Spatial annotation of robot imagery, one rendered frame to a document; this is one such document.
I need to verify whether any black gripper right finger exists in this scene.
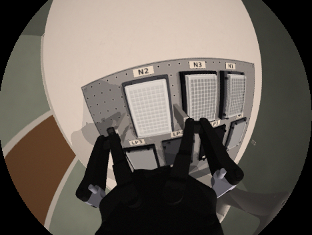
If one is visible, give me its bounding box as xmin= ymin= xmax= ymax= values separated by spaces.
xmin=162 ymin=103 xmax=244 ymax=206

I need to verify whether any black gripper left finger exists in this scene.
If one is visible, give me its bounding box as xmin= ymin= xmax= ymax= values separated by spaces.
xmin=75 ymin=112 xmax=142 ymax=208

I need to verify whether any grey push-button control panel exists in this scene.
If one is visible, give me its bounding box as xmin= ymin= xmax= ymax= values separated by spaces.
xmin=189 ymin=167 xmax=212 ymax=185

